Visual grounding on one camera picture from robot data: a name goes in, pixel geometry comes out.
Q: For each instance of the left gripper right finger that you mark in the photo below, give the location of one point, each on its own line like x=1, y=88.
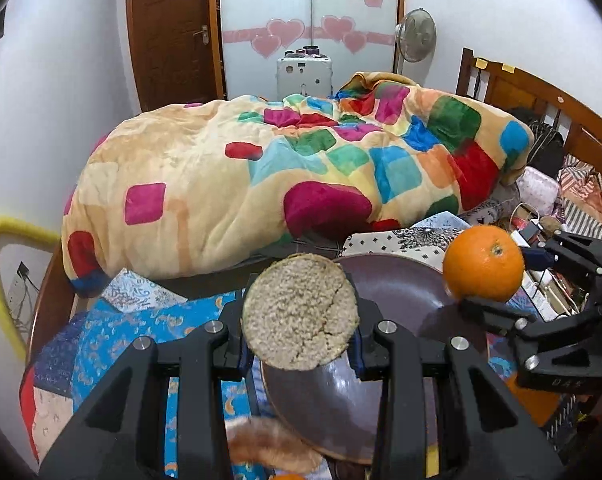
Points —
x=483, y=431

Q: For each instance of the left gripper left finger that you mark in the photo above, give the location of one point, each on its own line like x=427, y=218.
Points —
x=119, y=430

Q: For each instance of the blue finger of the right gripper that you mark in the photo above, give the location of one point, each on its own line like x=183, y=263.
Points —
x=537, y=259

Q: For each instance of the large orange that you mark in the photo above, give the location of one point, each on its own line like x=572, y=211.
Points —
x=485, y=262

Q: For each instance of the peeled pomelo flesh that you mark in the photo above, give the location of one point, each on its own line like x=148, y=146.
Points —
x=265, y=441

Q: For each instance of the small mandarin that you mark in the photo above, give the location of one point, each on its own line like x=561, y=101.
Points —
x=287, y=477

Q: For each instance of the patterned patchwork bed cover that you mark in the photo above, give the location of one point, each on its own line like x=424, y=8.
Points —
x=483, y=431

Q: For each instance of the black bag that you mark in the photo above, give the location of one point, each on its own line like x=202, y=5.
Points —
x=547, y=153

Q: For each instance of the purple ceramic plate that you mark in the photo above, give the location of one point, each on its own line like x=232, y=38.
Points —
x=335, y=408

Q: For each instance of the wooden headboard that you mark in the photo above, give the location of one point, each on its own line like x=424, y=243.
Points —
x=505, y=87

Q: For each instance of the standing electric fan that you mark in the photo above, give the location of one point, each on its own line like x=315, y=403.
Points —
x=415, y=38

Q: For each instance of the colourful checked blanket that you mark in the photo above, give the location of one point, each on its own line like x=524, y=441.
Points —
x=195, y=188

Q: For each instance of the white appliance box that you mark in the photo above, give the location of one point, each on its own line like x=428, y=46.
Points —
x=305, y=71

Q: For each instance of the frosted sliding wardrobe doors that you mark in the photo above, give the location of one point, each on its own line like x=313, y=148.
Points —
x=358, y=36

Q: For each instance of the brown wooden door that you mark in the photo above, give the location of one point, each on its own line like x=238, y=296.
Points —
x=175, y=51

